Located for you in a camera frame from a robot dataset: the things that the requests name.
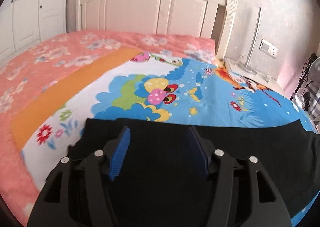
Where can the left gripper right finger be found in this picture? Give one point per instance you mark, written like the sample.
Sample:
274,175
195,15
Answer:
243,194

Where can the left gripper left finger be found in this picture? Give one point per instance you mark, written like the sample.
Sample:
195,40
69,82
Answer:
76,191

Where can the black pants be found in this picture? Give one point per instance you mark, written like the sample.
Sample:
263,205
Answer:
159,184

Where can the blue cartoon bed sheet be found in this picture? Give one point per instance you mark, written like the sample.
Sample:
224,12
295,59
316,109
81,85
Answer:
149,87

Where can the silver desk lamp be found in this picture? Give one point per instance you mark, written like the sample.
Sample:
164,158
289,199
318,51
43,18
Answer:
246,65

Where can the white nightstand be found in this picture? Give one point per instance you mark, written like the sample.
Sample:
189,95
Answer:
265,80

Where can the pink floral quilt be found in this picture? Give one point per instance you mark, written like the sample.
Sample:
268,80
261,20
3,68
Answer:
35,70

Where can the silver fan on stand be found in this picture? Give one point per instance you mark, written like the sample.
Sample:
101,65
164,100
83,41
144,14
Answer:
310,73

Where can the white wardrobe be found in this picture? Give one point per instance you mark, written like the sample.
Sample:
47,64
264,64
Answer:
25,23

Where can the white bed headboard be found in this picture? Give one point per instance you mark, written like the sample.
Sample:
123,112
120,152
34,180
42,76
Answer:
165,17

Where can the wall socket panel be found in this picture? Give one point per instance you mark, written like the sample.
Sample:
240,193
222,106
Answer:
268,48

